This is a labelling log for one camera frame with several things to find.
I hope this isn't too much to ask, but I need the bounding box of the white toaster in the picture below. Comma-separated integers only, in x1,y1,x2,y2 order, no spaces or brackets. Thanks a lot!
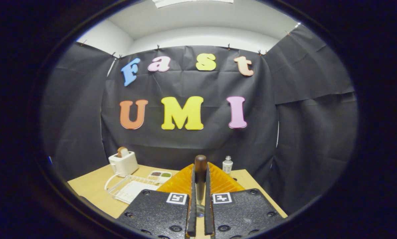
108,151,139,177

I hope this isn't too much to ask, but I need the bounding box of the ceiling light panel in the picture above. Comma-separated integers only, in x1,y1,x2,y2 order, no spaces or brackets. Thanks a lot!
152,0,234,8

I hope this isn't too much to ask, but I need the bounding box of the green label bottle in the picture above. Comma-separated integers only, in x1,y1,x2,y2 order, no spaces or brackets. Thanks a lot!
222,156,234,175

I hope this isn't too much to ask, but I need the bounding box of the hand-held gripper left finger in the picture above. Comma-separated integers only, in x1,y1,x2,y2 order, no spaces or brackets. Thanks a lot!
117,163,197,239

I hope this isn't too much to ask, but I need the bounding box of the white dish rack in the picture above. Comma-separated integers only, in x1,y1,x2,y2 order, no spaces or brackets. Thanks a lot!
106,175,162,204

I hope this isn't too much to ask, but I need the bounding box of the metal spoon with brown handle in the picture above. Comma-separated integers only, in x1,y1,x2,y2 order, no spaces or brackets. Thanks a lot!
194,155,208,218

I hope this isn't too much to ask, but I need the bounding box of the black backdrop cloth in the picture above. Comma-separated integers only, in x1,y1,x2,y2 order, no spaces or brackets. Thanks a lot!
41,25,358,216

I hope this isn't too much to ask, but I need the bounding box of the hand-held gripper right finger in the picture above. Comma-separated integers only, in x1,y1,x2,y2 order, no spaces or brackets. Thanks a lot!
204,162,285,239

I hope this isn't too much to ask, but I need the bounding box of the white toaster cable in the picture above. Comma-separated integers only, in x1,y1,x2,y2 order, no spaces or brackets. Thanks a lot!
104,173,119,191

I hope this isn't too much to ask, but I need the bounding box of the white divided condiment dish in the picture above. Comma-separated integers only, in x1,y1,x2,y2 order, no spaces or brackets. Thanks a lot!
148,170,172,184

